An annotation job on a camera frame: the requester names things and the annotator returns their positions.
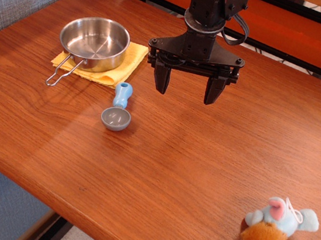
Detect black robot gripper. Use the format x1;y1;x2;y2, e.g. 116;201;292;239
148;22;245;105

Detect blue and orange stuffed animal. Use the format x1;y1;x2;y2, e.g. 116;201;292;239
240;197;319;240

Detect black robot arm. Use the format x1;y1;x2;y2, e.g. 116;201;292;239
148;0;249;105

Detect yellow folded cloth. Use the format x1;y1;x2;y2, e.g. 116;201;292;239
47;28;151;94

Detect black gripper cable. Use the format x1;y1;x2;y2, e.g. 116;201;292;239
218;10;254;49

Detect blue handled grey scoop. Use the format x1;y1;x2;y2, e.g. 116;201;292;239
100;82;133;132

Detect silver metal bowl with handle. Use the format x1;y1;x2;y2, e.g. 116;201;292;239
45;17;130;86

